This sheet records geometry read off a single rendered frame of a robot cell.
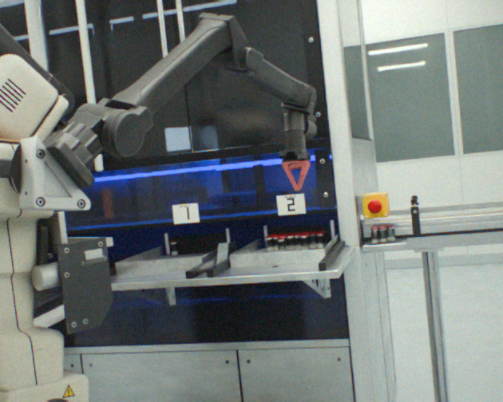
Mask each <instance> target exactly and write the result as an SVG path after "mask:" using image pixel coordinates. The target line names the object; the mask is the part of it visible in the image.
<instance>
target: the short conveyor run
mask: <svg viewBox="0 0 503 402"><path fill-rule="evenodd" d="M410 203H411V206H406V207H390V215H408V214H411V216H409V217H398V218H388V219H368V220H366V221H365V223H363V224H362V239H363V244H364V242H365V241H371V232H372V231H371V227H373V226H378V227H379V226H387V225H394V235H395V238H408V247H407V249H406V250H419V249H431V248H444V247H456V246H480V245H493V244H503V209H501V210H491V211H471V212H460V213H449V214H439V215H420V213H429V212H439V211H459V210H469V209H480V208H490V207H503V199H485V200H475V201H465V202H455V203H436V204H426V205H419V203H418V197H417V196H416V195H412V196H411V200H410ZM383 251H394V250H383ZM370 252H382V251H370ZM370 252H364V253H370Z"/></svg>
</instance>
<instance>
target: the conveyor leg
mask: <svg viewBox="0 0 503 402"><path fill-rule="evenodd" d="M444 250H445V249H444V248H431V249H419V250H414V253H420V252H422V269H423V278H424V287H425V296H426V314H427V323H428V332H429V341H430V358H431V367H432V376H433V386H434V402H451V399H450V381H449V372H448V362H447V353H446V336H445V326H444V317H443V308H442V291H441V282H440V273H439V263H438V251H444Z"/></svg>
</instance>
